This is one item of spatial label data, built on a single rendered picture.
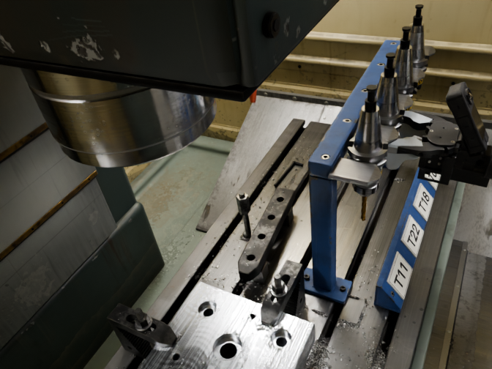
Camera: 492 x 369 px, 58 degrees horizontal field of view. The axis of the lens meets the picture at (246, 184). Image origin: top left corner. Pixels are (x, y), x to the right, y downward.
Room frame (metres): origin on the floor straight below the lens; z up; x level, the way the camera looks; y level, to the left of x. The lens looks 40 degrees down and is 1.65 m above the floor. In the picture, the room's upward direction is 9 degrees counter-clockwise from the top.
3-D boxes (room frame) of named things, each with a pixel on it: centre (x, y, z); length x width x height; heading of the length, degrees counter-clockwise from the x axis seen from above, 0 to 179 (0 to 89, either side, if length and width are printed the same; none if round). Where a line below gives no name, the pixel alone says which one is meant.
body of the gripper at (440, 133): (0.58, -0.37, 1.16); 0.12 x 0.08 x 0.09; 56
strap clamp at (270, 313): (0.48, -0.03, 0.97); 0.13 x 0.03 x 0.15; 147
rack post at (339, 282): (0.54, -0.12, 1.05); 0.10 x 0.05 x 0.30; 57
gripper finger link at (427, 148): (0.59, -0.30, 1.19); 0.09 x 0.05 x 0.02; 81
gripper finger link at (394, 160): (0.60, -0.26, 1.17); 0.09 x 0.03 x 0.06; 81
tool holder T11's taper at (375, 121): (0.56, -0.20, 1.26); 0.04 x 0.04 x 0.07
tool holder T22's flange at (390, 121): (0.65, -0.26, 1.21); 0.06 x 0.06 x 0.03
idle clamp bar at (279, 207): (0.67, -0.03, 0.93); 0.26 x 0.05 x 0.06; 152
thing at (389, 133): (0.61, -0.23, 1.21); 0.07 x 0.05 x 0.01; 57
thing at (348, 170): (0.51, -0.17, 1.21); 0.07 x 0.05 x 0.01; 57
